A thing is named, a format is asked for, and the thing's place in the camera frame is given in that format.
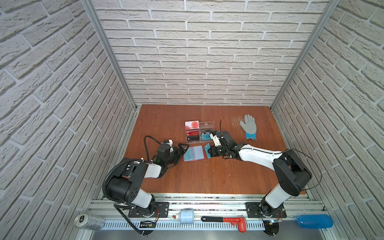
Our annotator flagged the red leather card holder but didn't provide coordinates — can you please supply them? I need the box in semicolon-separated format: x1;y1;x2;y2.
190;146;207;162

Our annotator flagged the clear acrylic card display stand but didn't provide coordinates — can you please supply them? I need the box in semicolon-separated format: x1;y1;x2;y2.
185;121;215;144

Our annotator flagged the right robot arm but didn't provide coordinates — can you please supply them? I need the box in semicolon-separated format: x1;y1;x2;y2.
207;131;312;216

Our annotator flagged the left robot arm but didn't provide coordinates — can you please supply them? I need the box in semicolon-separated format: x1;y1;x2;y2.
103;140;190;212

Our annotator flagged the teal VIP card in stand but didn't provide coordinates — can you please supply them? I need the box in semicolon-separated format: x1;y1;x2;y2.
201;134;212;141

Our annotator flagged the black logo Vip card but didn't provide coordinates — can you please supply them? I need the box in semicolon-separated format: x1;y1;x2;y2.
200;129;215;135

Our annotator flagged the red VIP card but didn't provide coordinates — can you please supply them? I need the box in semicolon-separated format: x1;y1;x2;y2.
186;130;200;136

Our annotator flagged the red white patterned card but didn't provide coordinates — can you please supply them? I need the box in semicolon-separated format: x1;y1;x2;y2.
185;121;200;131

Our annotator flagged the grey work glove blue cuff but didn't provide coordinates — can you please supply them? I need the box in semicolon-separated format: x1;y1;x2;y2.
240;115;257;140

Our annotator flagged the red black pipe wrench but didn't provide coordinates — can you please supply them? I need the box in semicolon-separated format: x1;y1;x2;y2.
201;216;247;233

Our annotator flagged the silver drink can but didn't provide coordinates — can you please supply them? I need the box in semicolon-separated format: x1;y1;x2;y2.
74;213;105;231

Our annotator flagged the blue plastic case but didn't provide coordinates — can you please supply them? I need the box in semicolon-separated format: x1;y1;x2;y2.
297;215;334;229

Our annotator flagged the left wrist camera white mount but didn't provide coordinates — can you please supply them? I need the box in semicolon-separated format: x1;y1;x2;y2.
164;140;174;152

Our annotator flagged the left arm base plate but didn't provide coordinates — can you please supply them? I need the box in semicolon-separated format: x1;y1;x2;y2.
129;202;170;218

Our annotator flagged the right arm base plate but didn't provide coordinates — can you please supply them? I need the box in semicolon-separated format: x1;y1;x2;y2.
245;202;287;219

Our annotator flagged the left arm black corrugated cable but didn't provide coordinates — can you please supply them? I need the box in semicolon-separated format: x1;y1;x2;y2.
101;135;163;235

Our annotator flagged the aluminium rail frame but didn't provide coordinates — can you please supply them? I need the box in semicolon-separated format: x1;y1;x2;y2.
76;193;341;240

